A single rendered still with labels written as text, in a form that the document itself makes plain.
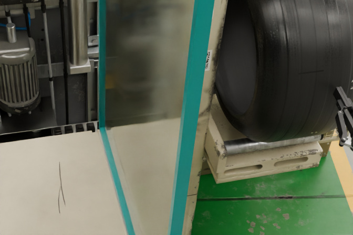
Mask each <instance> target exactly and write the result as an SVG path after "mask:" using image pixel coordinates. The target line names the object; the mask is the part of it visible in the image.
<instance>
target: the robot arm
mask: <svg viewBox="0 0 353 235"><path fill-rule="evenodd" d="M333 95H334V97H335V99H336V106H337V108H338V110H339V111H338V112H337V114H336V116H335V119H336V124H337V129H338V133H339V138H340V141H339V146H340V147H343V146H344V145H345V146H348V147H350V149H351V150H352V151H353V103H352V101H351V100H350V99H349V98H347V96H346V94H345V93H344V91H343V89H342V87H336V88H335V90H334V93H333ZM346 127H347V129H348V131H349V133H350V137H351V142H350V140H349V137H348V136H347V130H346Z"/></svg>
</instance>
